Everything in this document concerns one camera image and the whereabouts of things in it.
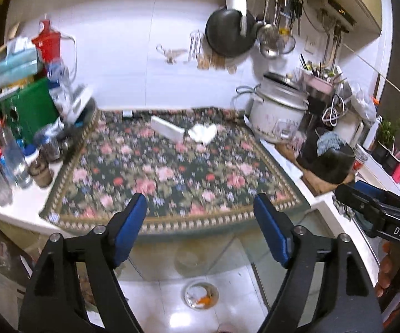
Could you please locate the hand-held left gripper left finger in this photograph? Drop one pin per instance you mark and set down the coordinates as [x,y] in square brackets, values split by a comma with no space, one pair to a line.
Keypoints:
[130,229]

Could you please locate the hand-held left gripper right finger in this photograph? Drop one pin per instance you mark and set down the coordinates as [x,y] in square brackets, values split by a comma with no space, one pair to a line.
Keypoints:
[271,230]

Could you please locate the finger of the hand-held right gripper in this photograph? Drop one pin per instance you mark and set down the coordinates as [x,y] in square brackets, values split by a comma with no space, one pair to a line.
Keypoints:
[354,197]
[371,188]

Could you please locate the orange fruit peel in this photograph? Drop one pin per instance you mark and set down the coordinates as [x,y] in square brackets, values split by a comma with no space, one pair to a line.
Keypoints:
[205,300]

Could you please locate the person's right hand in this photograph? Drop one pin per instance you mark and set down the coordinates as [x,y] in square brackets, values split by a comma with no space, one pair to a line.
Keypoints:
[383,277]

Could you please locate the pink cup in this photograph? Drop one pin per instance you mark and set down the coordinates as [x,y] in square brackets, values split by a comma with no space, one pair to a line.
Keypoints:
[398,172]

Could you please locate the red rimmed bowls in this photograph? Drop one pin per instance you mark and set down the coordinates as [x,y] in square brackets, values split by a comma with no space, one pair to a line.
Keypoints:
[359,159]

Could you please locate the black toothbrush cup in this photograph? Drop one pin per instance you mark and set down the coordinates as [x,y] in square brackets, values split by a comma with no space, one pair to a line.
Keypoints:
[390,162]

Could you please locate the black pot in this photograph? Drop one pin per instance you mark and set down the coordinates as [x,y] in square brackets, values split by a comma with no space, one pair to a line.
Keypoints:
[335,168]

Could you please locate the wooden cutting board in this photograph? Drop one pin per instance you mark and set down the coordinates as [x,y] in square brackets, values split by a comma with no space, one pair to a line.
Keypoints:
[311,184]

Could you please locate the potted green plant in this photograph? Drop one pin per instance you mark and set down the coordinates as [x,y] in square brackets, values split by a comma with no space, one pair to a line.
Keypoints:
[387,135]

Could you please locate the white bottle with red cap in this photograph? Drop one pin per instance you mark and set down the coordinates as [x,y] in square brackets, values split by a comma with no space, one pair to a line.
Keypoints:
[371,131]

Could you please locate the blue dish cloth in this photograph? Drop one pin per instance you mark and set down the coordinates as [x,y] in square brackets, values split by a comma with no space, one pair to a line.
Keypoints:
[330,144]

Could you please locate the white kettle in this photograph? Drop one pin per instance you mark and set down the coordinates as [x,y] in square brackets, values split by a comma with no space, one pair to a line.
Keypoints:
[349,125]

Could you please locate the green floral tablecloth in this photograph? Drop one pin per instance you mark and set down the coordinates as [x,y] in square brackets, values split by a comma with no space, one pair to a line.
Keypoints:
[186,180]

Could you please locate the white plastic bag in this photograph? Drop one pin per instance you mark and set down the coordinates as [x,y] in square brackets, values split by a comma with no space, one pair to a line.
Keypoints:
[361,100]

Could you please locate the black small appliance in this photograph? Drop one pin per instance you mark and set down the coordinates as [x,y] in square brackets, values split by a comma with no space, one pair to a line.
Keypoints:
[312,114]

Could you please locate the dark brown jar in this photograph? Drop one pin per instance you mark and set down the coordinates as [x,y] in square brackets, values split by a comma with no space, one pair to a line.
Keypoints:
[41,175]

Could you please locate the long white box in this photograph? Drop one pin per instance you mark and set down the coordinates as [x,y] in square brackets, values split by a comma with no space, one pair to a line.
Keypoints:
[167,128]

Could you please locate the white rice cooker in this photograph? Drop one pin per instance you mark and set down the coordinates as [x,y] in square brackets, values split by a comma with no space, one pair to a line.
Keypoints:
[276,118]

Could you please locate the glass jar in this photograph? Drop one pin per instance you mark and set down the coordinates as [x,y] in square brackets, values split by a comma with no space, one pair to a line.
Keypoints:
[49,145]

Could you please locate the pink utensil holder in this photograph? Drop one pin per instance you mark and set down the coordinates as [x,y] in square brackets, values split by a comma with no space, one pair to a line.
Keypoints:
[319,83]

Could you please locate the white crumpled tissue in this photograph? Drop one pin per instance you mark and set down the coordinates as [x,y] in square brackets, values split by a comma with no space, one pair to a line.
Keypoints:
[203,132]

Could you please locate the white lidded jar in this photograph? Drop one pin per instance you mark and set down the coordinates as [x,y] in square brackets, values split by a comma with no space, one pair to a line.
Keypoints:
[31,154]

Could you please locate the clear water bottle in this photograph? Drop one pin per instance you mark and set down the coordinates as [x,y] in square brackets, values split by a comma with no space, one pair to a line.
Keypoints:
[16,166]

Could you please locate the white plastic tray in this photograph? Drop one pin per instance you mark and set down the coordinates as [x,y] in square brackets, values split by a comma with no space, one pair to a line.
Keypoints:
[78,99]

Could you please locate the green box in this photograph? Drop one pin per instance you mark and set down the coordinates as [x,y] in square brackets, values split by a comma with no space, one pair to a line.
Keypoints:
[33,111]

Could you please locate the clear plastic bag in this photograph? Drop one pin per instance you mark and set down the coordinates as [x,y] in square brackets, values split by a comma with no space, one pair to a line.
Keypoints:
[61,79]

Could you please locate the steel ladle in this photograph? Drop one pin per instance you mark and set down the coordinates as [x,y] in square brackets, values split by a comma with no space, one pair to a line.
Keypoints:
[268,51]

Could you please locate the steel skimmer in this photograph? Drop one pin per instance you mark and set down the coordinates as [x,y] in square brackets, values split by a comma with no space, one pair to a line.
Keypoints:
[267,33]

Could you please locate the yellow upper cabinets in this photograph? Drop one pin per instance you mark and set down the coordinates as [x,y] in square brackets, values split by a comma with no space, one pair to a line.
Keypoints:
[363,0]

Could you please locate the black scissors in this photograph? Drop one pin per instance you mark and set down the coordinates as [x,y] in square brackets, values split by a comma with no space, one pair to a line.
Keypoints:
[298,7]

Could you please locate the teal tissue box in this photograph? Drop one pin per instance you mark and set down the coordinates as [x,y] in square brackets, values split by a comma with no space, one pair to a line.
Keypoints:
[16,64]

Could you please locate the black wok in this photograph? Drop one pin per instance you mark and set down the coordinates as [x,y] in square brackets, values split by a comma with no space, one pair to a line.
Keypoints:
[227,31]

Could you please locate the white wall socket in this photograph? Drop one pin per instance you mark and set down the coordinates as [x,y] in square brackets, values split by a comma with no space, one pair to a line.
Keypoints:
[311,45]

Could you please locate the beige wall appliance with display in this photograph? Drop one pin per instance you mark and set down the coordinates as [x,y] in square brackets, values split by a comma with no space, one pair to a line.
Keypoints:
[335,7]

